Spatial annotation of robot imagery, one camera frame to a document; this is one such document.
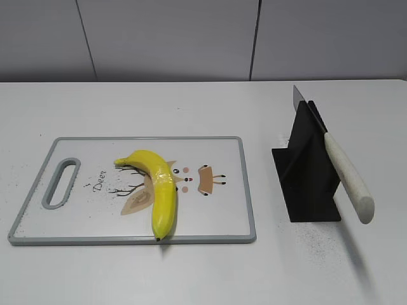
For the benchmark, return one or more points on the knife with white handle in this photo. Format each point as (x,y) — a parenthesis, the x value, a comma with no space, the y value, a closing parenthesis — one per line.
(356,189)

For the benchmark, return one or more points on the yellow plastic banana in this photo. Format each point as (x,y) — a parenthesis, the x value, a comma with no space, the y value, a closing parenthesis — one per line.
(164,187)

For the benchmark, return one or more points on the black knife stand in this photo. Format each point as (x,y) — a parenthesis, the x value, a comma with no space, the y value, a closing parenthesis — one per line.
(307,176)

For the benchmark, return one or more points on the white grey-rimmed cutting board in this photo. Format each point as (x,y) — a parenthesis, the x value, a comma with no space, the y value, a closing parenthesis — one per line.
(79,197)

